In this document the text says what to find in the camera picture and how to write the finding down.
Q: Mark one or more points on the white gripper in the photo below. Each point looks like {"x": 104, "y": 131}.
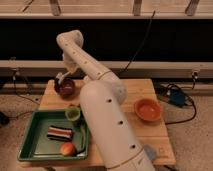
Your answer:
{"x": 70, "y": 65}

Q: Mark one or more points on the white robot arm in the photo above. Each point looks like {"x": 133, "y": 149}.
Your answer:
{"x": 100, "y": 100}

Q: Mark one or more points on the purple bowl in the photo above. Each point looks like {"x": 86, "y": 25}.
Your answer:
{"x": 64, "y": 89}

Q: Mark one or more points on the orange bowl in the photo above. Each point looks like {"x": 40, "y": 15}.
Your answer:
{"x": 148, "y": 110}

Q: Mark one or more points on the green cup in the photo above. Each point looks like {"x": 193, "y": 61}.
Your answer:
{"x": 73, "y": 114}

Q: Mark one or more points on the green plastic tray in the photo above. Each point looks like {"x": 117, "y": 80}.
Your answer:
{"x": 37, "y": 147}

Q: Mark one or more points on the orange peach fruit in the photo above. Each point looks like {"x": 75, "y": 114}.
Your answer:
{"x": 67, "y": 149}

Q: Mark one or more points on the blue power adapter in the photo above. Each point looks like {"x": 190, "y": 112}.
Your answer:
{"x": 177, "y": 98}

